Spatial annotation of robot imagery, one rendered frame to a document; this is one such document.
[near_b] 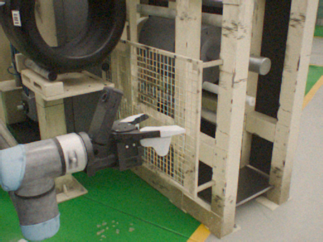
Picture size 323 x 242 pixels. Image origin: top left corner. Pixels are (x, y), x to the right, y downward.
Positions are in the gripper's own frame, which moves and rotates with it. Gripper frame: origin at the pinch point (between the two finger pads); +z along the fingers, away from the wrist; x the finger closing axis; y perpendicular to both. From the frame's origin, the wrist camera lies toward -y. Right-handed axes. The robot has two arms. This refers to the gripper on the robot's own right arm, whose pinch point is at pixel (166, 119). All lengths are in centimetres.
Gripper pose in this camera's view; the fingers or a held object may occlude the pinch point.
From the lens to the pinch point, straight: 82.3
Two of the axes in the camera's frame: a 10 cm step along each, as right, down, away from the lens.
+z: 8.4, -2.1, 4.9
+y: 0.7, 9.6, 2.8
